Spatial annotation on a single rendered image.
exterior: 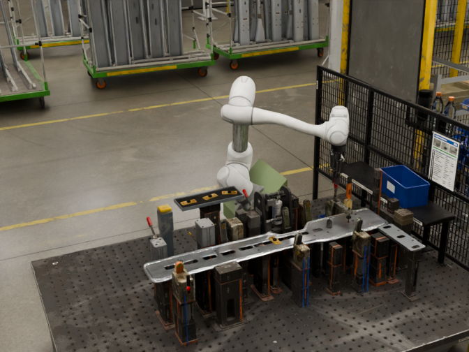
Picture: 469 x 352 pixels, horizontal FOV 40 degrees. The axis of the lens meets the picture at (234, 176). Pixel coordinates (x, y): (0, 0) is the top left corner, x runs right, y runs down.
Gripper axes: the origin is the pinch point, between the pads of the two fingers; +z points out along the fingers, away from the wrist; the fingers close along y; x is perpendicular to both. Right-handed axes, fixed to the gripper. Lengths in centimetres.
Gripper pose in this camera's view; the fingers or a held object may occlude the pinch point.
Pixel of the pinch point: (336, 177)
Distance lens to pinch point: 369.2
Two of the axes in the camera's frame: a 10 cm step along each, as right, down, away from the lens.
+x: 9.1, -1.8, 3.8
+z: 0.2, 9.1, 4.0
